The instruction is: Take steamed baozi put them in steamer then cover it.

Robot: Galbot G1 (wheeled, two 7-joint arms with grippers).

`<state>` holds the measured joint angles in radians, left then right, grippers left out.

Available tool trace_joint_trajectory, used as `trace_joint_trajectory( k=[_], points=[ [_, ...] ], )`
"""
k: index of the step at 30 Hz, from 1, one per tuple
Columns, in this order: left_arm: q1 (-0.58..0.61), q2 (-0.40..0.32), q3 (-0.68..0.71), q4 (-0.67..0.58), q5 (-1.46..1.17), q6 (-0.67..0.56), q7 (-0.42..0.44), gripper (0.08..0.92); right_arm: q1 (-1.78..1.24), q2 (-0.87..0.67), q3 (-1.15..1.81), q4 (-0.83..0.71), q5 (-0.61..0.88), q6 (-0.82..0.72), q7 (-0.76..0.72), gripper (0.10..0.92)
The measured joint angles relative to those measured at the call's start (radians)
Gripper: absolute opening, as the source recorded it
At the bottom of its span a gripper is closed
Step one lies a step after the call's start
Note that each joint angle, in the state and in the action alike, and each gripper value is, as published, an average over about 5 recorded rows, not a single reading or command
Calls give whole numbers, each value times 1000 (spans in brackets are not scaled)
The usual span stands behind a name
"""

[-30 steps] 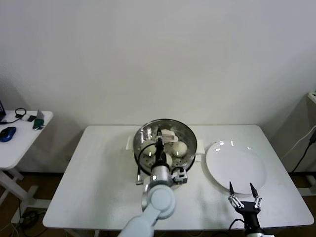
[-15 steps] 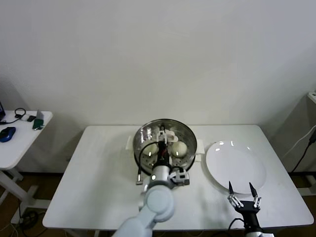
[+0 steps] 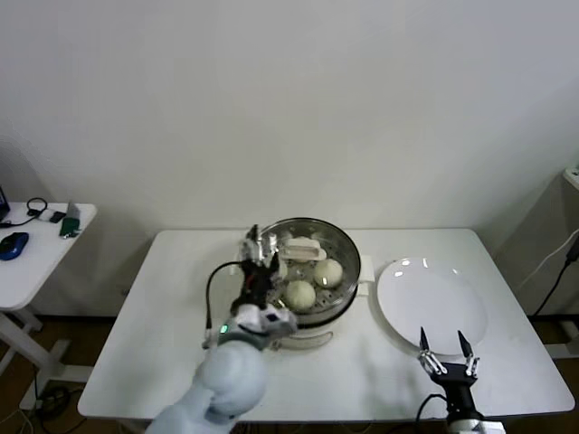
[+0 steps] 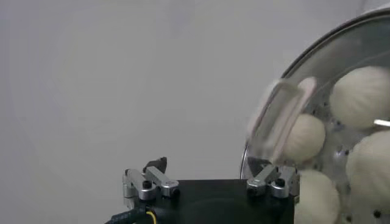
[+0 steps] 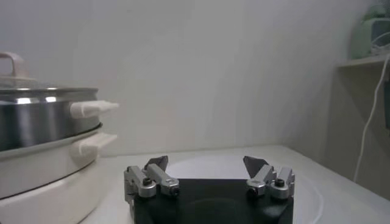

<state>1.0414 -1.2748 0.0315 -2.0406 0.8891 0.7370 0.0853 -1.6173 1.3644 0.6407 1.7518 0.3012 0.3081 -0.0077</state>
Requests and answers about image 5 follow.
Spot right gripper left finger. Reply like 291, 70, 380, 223
124, 155, 181, 204

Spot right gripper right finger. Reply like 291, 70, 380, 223
243, 155, 296, 200

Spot round glass pot lid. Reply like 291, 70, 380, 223
0, 51, 100, 93

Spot stainless steel steamer basket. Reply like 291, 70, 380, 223
0, 87, 119, 152

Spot white round plate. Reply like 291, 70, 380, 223
166, 155, 324, 224

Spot white electric cooker pot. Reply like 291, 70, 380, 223
0, 123, 118, 224

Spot white shelf cabinet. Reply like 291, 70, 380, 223
319, 53, 390, 200

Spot mint green appliance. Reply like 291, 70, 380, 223
350, 2, 390, 60

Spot white power cable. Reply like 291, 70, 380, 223
353, 53, 390, 183

